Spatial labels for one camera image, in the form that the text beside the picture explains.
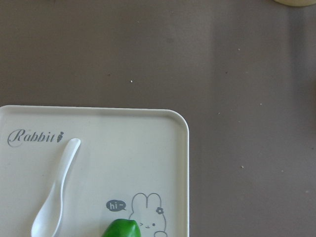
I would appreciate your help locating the wooden cup stand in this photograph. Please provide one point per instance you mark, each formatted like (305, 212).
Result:
(296, 3)

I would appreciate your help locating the cream rabbit tray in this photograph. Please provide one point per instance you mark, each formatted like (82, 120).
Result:
(131, 163)

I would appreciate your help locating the white ceramic spoon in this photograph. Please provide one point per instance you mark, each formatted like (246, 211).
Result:
(48, 219)

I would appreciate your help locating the green lime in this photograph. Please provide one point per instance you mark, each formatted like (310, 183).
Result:
(122, 228)

